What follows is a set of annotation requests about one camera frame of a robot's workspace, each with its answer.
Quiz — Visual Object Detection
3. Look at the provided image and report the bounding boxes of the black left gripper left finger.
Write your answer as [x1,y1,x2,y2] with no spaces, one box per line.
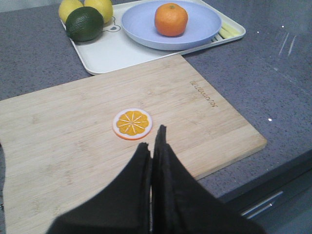
[47,143,152,234]

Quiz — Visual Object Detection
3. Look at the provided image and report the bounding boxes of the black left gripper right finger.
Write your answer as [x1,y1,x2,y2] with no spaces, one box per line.
[152,125,265,234]

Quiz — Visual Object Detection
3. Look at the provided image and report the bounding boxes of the orange mandarin fruit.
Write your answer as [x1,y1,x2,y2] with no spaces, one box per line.
[154,2,188,37]

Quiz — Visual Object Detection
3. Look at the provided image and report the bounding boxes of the light blue round plate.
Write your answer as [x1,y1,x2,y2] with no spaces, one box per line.
[121,0,222,51]

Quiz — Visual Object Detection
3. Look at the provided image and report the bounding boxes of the white rectangular tray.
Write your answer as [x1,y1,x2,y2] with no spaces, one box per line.
[72,0,246,75]

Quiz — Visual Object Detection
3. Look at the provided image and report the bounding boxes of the orange slice disc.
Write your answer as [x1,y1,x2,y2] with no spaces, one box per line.
[112,108,153,140]

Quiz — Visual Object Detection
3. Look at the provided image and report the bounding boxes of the wooden cutting board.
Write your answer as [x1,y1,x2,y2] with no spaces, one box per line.
[0,55,267,234]

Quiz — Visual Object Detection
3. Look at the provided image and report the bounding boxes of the pale yellow sliced pieces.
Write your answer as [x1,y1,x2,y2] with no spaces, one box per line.
[212,22,240,42]

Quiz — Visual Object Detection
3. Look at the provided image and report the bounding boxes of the dark green lime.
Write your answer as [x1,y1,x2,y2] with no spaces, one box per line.
[65,6,104,42]

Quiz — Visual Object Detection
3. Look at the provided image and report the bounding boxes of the yellow lemon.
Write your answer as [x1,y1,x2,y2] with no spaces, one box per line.
[58,0,83,23]
[84,0,114,24]

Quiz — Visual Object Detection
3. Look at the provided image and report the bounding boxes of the silver drawer handle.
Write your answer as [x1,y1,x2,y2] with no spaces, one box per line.
[241,191,284,219]

